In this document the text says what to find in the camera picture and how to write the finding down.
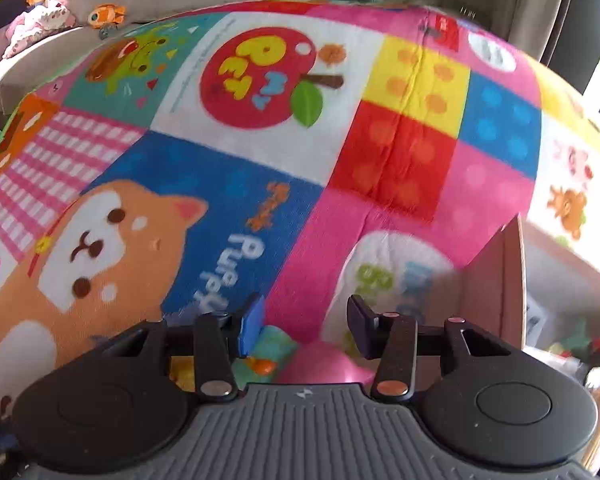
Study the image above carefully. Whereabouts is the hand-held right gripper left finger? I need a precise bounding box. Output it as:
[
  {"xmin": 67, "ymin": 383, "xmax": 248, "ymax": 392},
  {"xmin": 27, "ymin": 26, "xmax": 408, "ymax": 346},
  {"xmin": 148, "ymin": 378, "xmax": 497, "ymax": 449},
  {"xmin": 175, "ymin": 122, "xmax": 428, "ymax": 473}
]
[{"xmin": 95, "ymin": 294, "xmax": 267, "ymax": 402}]

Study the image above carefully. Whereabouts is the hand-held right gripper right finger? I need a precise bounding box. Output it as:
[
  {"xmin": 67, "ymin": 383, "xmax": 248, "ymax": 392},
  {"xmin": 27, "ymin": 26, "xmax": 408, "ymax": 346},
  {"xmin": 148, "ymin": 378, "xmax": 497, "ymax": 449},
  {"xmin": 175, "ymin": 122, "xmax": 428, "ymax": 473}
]
[{"xmin": 346, "ymin": 295, "xmax": 512, "ymax": 402}]

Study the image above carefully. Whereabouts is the pink ball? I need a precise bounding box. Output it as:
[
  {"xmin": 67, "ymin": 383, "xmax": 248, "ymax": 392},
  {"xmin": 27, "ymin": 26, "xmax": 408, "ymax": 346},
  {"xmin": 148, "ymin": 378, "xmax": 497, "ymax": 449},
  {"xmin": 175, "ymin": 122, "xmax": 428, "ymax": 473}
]
[{"xmin": 279, "ymin": 342, "xmax": 377, "ymax": 387}]

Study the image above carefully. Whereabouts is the pink cardboard box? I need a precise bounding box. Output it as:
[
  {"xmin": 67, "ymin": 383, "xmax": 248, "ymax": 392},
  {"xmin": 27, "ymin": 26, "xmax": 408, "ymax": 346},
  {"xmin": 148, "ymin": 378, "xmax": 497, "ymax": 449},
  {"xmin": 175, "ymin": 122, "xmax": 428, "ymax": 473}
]
[{"xmin": 457, "ymin": 214, "xmax": 600, "ymax": 480}]

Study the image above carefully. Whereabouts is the colourful cartoon play mat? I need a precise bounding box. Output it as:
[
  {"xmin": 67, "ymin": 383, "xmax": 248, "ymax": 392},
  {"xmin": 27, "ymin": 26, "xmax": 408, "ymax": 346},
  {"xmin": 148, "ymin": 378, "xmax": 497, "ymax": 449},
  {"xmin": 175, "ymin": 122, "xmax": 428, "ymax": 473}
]
[{"xmin": 0, "ymin": 0, "xmax": 600, "ymax": 403}]

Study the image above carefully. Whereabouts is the orange fish plush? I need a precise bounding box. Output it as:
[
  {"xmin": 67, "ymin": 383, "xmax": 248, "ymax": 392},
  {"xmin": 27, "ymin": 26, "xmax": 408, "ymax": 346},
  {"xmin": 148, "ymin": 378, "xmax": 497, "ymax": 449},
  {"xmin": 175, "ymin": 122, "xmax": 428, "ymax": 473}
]
[{"xmin": 87, "ymin": 3, "xmax": 127, "ymax": 29}]

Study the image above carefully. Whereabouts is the pink plush toy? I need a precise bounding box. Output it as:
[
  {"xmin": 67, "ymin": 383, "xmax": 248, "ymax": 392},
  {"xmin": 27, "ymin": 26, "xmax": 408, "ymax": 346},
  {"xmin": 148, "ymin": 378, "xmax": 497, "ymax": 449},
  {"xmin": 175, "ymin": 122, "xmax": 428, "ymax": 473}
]
[{"xmin": 2, "ymin": 0, "xmax": 77, "ymax": 59}]

